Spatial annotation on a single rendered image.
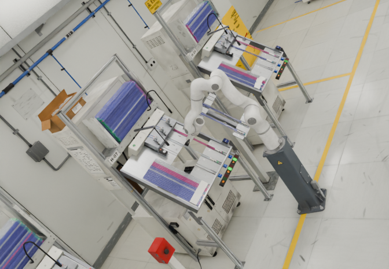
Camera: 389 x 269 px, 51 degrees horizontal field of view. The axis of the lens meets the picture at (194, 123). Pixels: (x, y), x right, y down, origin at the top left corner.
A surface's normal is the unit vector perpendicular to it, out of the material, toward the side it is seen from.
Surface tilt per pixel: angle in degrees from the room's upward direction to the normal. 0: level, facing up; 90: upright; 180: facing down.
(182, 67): 90
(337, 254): 0
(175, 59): 90
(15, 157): 90
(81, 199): 90
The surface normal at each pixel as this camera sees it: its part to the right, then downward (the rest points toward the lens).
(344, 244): -0.55, -0.72
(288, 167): -0.30, 0.64
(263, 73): 0.10, -0.62
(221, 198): 0.71, -0.14
